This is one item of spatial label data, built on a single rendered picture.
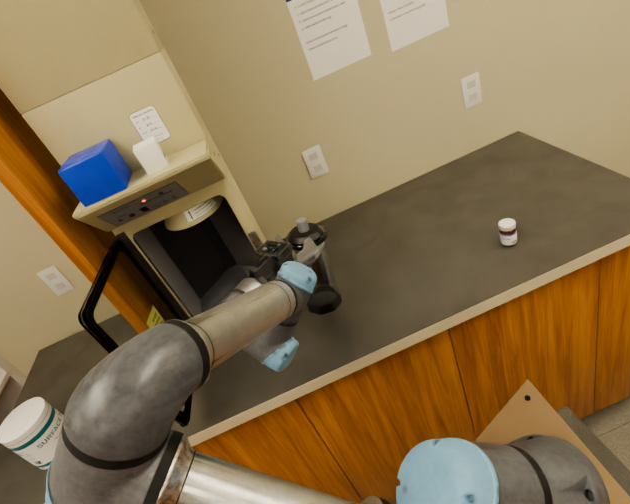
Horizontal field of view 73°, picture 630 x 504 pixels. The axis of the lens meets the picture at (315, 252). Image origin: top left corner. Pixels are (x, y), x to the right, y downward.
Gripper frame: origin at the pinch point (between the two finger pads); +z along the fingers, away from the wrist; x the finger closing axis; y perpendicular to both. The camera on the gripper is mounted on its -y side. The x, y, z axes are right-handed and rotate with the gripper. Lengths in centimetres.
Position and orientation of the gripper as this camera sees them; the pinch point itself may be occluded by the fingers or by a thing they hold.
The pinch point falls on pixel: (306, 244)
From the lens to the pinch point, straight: 108.5
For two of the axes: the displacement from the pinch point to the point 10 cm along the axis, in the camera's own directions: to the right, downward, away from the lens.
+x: -8.1, -1.3, 5.7
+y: -2.7, -7.9, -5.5
